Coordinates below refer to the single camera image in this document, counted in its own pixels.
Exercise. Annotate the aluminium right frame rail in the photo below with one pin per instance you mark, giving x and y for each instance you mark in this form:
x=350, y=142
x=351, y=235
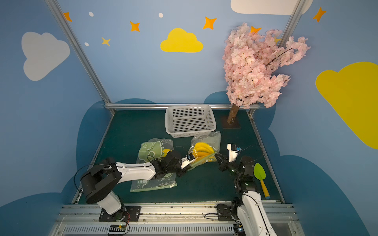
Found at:
x=265, y=155

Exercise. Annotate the circuit board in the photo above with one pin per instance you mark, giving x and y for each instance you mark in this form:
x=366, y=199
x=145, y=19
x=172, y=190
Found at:
x=238, y=230
x=117, y=230

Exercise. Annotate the aluminium front rail bed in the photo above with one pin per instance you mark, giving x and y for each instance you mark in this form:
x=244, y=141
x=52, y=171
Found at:
x=166, y=219

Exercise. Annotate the aluminium frame rail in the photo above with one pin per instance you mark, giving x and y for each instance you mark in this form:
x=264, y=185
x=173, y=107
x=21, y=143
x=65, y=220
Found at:
x=265, y=155
x=153, y=106

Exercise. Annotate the left circuit board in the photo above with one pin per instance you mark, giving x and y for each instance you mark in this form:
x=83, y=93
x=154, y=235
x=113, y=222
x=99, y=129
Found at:
x=117, y=230

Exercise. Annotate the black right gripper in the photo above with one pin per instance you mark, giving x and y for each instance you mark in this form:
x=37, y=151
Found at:
x=226, y=164

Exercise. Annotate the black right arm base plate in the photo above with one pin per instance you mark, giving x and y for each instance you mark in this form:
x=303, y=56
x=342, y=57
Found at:
x=227, y=212

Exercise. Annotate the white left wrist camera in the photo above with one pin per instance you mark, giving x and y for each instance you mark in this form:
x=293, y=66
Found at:
x=188, y=160

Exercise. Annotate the yellow banana bunch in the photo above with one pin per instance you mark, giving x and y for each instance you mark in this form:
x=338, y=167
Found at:
x=165, y=152
x=203, y=153

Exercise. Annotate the dark square tree base plate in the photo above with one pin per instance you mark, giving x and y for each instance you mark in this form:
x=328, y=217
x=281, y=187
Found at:
x=226, y=125

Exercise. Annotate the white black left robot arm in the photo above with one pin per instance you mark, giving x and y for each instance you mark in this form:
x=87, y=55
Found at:
x=100, y=180

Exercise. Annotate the artificial pink blossom tree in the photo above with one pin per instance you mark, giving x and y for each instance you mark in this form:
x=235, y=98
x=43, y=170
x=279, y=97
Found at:
x=250, y=60

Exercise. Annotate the right circuit board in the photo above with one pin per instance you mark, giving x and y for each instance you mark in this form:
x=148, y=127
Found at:
x=238, y=230

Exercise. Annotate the green toy shovel yellow handle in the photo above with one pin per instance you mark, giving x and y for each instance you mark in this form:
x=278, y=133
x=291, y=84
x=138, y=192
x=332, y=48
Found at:
x=260, y=174

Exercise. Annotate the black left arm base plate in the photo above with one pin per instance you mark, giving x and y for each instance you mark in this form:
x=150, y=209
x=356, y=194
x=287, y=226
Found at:
x=126, y=213

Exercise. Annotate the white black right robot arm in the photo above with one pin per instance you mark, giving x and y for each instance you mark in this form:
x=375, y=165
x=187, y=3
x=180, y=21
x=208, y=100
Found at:
x=246, y=211

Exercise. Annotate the white perforated plastic basket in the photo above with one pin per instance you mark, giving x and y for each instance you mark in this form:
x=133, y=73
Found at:
x=189, y=121

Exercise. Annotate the clear zip-top bag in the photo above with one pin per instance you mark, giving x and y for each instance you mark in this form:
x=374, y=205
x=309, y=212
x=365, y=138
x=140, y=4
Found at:
x=213, y=139

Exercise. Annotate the aluminium back frame rail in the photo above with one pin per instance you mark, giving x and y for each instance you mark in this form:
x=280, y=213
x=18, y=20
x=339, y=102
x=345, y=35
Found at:
x=153, y=106

